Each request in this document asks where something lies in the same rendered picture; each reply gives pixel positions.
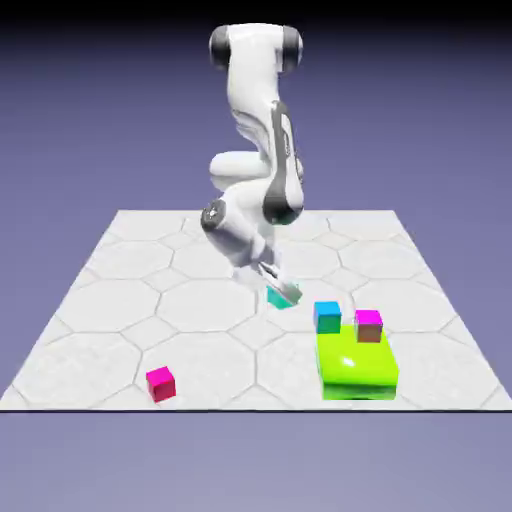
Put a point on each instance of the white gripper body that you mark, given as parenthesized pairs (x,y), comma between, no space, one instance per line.
(280,282)

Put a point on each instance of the small teal cube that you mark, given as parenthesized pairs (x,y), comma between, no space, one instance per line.
(276,300)

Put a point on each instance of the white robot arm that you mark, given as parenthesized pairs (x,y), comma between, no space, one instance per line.
(256,120)

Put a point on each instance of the small blue cube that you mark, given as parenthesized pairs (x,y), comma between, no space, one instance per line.
(327,316)

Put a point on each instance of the small magenta cube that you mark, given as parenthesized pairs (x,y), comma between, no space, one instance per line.
(368,326)

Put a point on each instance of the small pink cube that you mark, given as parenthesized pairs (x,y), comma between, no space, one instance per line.
(161,384)

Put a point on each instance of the large lime green box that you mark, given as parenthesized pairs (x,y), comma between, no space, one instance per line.
(356,366)

